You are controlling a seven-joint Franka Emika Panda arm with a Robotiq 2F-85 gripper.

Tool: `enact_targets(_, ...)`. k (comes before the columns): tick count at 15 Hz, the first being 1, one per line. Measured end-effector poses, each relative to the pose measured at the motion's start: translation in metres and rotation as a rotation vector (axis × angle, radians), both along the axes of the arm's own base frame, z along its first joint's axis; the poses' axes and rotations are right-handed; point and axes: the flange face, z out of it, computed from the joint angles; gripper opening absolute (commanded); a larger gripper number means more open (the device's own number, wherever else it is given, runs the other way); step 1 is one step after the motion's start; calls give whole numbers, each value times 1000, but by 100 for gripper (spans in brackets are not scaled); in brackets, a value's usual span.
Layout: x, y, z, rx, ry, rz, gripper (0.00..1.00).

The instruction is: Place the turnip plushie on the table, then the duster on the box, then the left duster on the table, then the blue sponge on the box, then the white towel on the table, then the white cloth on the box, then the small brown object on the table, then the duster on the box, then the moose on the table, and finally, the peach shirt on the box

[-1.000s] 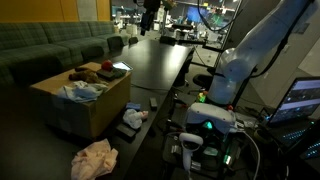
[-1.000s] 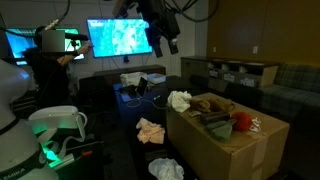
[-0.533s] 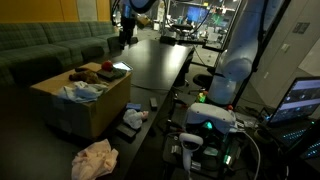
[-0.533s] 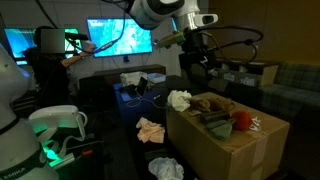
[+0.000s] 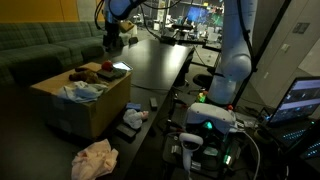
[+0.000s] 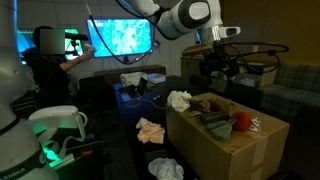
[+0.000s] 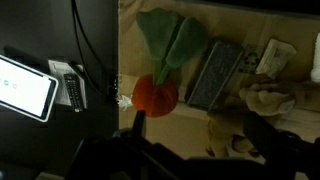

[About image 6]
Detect white plastic container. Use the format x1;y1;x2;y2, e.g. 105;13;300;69
119;71;148;87

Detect tan side cabinet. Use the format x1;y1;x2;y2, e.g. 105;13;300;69
180;54;278;89

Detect brown plush toy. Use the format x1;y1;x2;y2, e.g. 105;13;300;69
189;96;236;115

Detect white bluish crumpled cloth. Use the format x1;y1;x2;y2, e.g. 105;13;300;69
166;89;193;114

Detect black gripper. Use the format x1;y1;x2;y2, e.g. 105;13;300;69
203;40;242;80

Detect black camera on tripod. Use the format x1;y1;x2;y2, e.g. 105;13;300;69
64;31;90;57

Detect red turnip plushie green leaves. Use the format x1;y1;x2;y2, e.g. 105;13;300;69
204;111;263;142

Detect smaller green lit monitor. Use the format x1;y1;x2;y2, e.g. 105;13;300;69
16;28;84;64

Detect brown low sideboard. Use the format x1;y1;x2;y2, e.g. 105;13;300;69
93;64;167;87

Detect person in dark clothes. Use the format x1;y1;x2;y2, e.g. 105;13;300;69
20;25;97;109

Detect white shallow tray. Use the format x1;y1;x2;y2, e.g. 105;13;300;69
146;72;167;85

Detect large wall TV screen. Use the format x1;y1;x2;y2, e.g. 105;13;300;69
86;17;154;59

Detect green plaid sofa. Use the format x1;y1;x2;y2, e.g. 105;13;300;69
259;62;320;125

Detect dark open laptop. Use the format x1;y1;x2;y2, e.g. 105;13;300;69
118;76;149;103

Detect orange tipped tool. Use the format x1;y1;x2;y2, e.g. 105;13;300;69
51;149;95;169

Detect large cardboard box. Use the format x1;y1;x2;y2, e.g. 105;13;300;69
165;92;291;180

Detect white crumpled cloth pink patch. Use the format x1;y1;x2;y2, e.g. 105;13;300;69
147;157;185;180

